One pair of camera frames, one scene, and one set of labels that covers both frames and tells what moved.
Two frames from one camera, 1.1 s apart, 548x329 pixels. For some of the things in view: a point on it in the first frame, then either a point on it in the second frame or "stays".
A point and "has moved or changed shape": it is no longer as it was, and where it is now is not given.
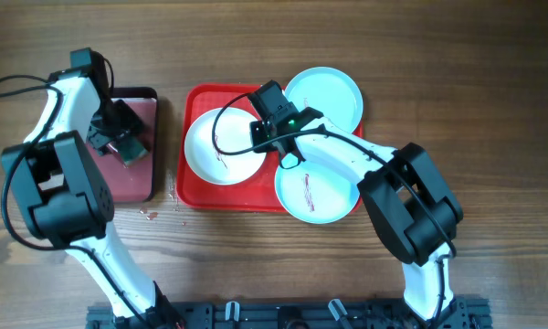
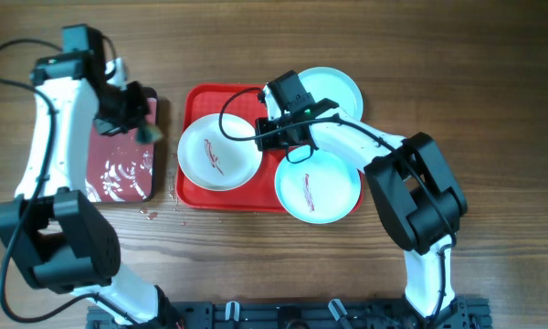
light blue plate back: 331,92 stays
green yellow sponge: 130,150 to 148,133
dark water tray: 134,182 stays
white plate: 232,132 has moved or changed shape
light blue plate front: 316,194 stays
